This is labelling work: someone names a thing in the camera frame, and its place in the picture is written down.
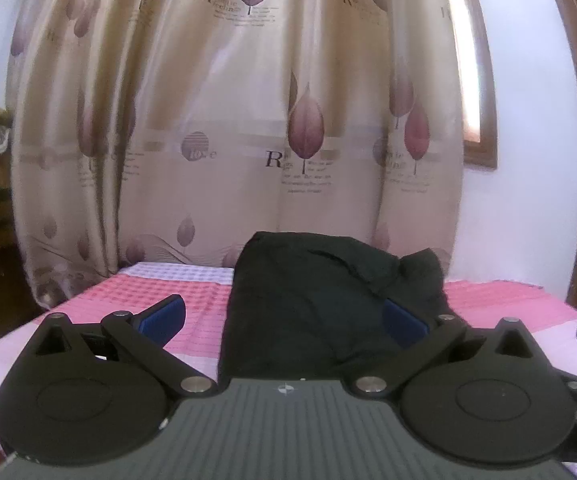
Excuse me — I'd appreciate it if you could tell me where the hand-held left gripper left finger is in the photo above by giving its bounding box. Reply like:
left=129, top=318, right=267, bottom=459
left=32, top=294, right=218, bottom=399

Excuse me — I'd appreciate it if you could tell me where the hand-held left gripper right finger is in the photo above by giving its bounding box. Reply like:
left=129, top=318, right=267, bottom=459
left=353, top=298, right=537, bottom=399

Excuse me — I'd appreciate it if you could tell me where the black jacket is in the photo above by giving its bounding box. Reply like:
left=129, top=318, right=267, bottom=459
left=217, top=231, right=452, bottom=387

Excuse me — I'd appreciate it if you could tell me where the pink checked bedsheet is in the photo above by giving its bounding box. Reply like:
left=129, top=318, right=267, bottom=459
left=0, top=261, right=577, bottom=480

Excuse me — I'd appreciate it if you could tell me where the beige leaf print curtain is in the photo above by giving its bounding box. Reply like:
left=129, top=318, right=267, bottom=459
left=8, top=0, right=470, bottom=311

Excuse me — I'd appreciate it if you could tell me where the wooden framed window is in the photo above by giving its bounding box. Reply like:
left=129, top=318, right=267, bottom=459
left=441, top=0, right=499, bottom=170

